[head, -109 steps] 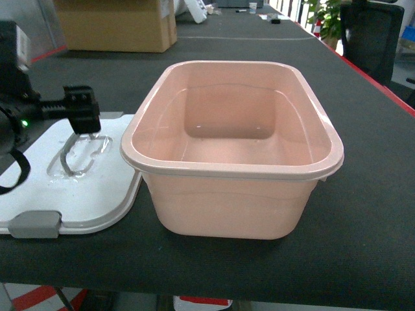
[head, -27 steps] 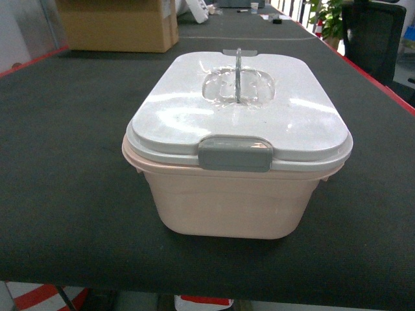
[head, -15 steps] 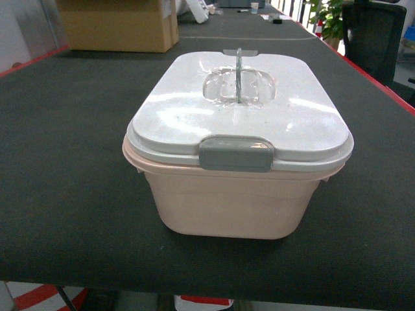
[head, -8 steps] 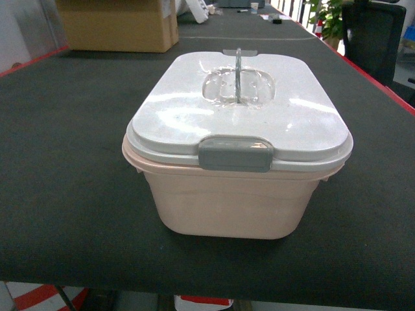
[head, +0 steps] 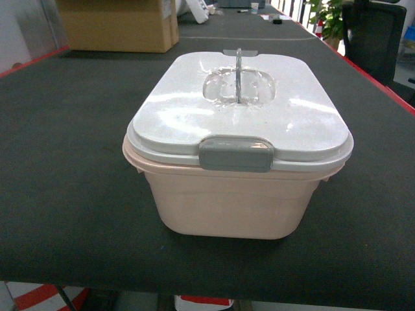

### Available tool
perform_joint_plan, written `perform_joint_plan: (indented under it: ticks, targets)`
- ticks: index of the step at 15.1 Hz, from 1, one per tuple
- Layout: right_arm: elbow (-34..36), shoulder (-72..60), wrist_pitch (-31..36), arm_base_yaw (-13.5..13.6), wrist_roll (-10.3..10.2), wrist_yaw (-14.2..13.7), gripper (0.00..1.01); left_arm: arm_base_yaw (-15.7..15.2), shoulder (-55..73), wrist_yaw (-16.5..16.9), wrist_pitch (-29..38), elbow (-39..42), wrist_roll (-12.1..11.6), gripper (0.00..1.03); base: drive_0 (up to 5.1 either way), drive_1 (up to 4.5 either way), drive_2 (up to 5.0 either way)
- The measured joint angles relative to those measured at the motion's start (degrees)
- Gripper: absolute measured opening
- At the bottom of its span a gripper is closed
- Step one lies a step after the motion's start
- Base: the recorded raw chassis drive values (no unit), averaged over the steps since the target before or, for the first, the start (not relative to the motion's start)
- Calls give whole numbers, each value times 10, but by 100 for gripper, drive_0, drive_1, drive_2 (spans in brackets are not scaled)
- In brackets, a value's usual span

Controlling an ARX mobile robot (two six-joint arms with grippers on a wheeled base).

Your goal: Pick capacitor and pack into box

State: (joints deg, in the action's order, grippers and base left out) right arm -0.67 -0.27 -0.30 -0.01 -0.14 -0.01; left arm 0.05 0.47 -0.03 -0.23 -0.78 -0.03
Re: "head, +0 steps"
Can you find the pink plastic storage box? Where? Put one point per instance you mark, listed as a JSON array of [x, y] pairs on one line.
[[194, 201]]

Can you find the white box lid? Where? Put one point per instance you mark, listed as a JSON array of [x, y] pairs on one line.
[[258, 113]]

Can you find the brown cardboard box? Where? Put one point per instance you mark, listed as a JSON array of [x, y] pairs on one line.
[[120, 26]]

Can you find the dark grey table mat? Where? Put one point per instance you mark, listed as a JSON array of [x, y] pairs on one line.
[[75, 212]]

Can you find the green potted plant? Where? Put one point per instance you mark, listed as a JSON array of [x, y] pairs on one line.
[[328, 16]]

